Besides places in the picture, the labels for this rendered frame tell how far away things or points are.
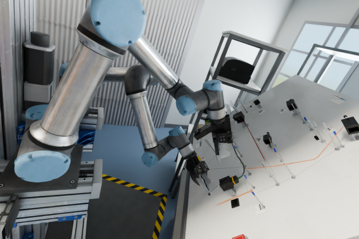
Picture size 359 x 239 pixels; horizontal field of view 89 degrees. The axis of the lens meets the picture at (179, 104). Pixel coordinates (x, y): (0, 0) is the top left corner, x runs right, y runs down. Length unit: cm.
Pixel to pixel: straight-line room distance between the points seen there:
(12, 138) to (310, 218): 113
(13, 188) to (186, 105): 60
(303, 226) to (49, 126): 84
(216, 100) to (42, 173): 58
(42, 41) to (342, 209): 119
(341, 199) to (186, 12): 260
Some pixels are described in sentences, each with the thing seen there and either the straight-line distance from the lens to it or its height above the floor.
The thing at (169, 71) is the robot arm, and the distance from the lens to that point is 71.
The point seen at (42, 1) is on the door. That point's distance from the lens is 279.
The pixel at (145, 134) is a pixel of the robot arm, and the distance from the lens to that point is 87.
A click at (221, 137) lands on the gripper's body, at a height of 139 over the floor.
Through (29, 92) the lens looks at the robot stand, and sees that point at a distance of 95.
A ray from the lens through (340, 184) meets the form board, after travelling 91.
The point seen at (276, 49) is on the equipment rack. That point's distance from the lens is 175.
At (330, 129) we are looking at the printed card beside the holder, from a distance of 113.
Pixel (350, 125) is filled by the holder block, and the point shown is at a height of 161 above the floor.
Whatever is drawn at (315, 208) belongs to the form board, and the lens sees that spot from 87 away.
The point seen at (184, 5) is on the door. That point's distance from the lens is 289.
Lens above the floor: 175
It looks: 22 degrees down
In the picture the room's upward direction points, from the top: 19 degrees clockwise
